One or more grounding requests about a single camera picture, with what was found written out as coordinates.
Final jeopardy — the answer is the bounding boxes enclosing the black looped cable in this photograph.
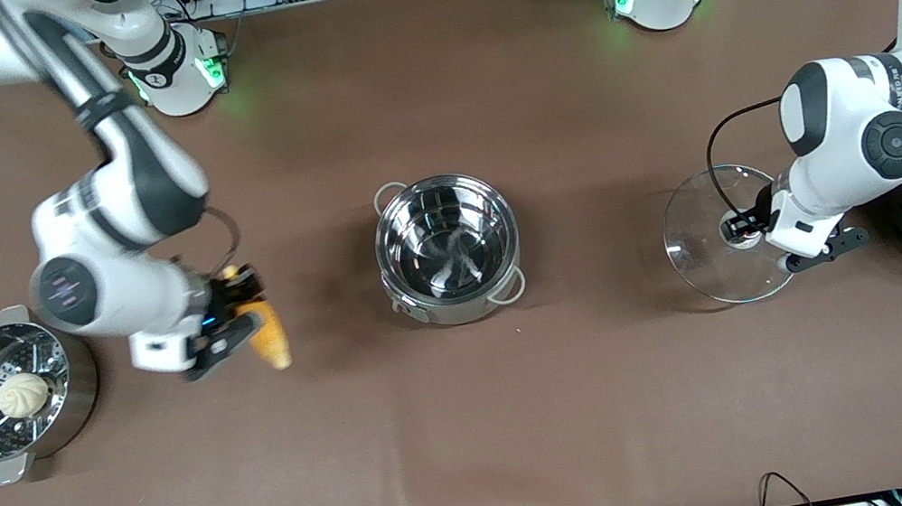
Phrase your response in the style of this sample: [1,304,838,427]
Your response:
[752,464,817,506]

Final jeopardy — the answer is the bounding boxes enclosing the glass pot lid with knob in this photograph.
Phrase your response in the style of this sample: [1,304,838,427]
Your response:
[654,157,798,315]

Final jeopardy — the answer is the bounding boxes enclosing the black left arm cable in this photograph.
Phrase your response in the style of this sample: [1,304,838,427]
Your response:
[698,96,803,224]

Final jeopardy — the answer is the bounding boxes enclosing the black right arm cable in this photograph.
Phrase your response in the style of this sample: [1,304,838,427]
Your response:
[200,201,247,277]

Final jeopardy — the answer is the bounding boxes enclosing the white steamed bun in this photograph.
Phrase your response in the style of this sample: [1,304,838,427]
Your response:
[0,369,56,423]

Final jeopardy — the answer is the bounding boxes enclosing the brown table cloth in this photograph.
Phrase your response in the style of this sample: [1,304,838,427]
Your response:
[0,0,902,506]

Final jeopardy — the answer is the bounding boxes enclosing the yellow corn cob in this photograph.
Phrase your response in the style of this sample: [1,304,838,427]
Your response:
[219,258,296,379]

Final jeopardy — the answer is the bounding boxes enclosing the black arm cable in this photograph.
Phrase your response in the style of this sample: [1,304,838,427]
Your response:
[200,201,247,277]
[698,96,803,224]

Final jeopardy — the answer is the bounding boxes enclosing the steel pot with grey handles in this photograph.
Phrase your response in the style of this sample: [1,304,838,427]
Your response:
[363,161,533,337]

